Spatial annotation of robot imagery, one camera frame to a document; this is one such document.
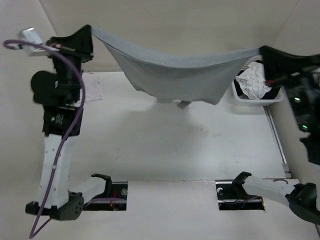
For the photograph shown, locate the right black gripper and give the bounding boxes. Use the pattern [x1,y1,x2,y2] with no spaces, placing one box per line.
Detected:
[260,43,320,130]

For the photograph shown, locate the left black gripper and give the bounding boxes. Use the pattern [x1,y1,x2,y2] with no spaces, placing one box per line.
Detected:
[46,24,95,102]

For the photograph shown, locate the grey tank top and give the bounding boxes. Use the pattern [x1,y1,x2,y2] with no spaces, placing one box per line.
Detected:
[91,27,259,105]

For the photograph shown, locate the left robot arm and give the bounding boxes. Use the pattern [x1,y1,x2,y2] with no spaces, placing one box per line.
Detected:
[25,25,112,221]

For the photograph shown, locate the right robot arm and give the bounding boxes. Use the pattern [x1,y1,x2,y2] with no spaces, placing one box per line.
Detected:
[231,46,320,225]

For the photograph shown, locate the white tank top in basket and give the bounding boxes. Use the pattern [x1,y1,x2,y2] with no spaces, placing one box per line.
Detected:
[235,61,272,100]

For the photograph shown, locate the black tank top in basket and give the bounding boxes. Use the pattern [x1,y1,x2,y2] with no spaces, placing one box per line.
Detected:
[233,60,280,100]

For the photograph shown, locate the folded white tank top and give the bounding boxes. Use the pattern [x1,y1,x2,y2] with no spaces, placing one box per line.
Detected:
[82,73,103,103]

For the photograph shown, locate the white plastic laundry basket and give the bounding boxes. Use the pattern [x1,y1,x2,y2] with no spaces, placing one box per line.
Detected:
[231,55,284,107]

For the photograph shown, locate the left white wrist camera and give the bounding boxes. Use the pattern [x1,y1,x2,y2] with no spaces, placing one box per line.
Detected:
[17,27,58,57]

